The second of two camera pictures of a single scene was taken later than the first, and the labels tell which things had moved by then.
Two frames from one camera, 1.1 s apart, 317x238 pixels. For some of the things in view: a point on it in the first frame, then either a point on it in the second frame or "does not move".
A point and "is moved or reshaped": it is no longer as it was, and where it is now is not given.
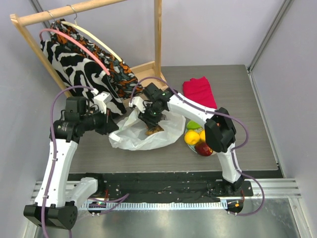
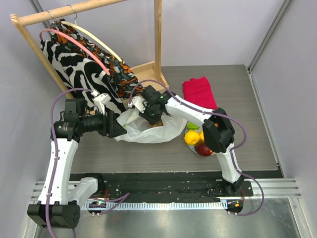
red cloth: [199, 90] does not move
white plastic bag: [130, 133] is moved or reshaped
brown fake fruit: [158, 129] is moved or reshaped
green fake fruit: [192, 125] does not move
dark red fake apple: [203, 148] does not move
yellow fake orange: [191, 138] does not move
